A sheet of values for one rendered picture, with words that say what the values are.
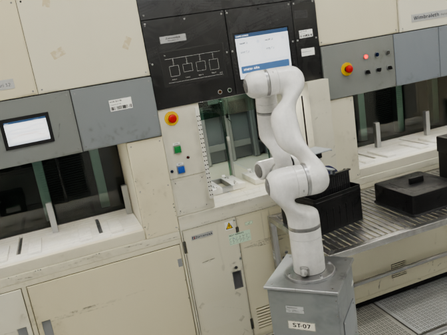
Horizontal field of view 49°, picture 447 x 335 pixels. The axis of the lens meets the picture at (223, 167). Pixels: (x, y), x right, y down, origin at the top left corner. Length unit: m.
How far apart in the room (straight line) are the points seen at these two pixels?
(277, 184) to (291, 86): 0.38
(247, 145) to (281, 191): 1.72
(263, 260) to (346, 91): 0.99
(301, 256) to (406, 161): 1.31
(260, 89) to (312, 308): 0.82
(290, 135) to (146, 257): 1.02
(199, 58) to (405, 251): 1.68
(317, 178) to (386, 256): 1.38
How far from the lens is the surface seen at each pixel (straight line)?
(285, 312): 1.91
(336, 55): 2.65
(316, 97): 2.54
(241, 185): 2.69
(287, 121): 1.80
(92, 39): 2.26
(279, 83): 1.84
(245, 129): 3.41
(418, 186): 2.49
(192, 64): 2.33
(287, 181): 1.74
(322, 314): 1.86
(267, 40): 2.47
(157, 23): 2.30
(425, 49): 2.98
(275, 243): 2.59
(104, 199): 2.79
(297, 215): 1.78
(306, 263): 1.86
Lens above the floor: 1.64
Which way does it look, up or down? 14 degrees down
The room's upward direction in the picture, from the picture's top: 9 degrees counter-clockwise
